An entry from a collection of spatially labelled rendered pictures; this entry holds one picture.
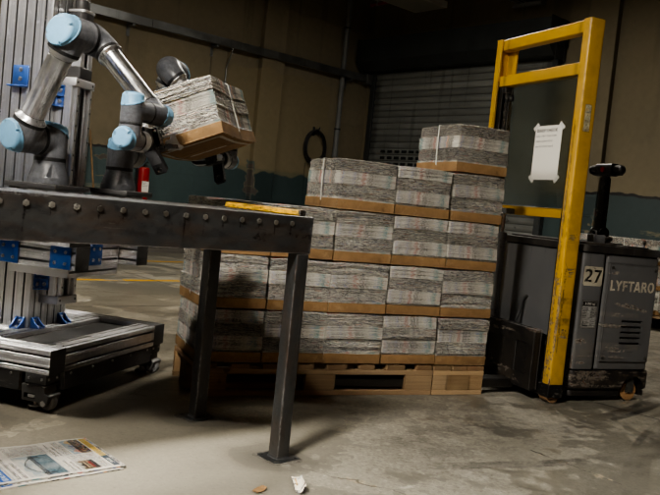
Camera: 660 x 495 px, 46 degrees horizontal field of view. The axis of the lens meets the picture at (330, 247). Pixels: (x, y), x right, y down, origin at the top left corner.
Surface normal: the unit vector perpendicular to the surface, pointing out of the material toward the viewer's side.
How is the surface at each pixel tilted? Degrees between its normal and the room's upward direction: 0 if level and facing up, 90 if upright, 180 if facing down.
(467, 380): 90
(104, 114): 90
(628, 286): 90
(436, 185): 90
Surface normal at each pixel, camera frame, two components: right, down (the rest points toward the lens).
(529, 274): -0.91, -0.07
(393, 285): 0.40, 0.08
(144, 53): 0.66, 0.11
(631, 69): -0.74, -0.04
